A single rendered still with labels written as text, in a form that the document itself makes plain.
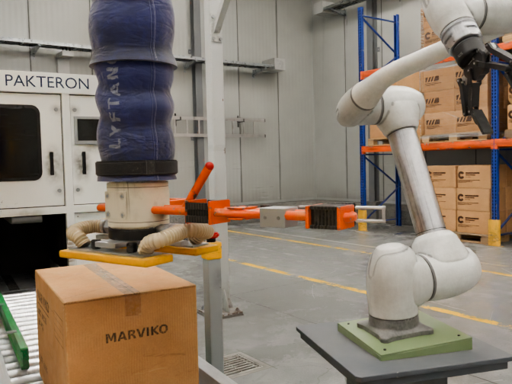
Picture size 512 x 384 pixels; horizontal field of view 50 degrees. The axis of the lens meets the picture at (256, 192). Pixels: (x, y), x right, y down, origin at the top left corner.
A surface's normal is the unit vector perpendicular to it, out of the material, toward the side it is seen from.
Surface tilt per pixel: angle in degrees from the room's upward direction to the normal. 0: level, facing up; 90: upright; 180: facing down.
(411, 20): 90
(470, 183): 92
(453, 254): 65
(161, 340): 90
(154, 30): 99
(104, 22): 91
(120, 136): 75
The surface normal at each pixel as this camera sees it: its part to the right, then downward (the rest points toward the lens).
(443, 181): -0.81, 0.08
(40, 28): 0.58, 0.03
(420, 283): 0.37, 0.02
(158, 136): 0.73, -0.15
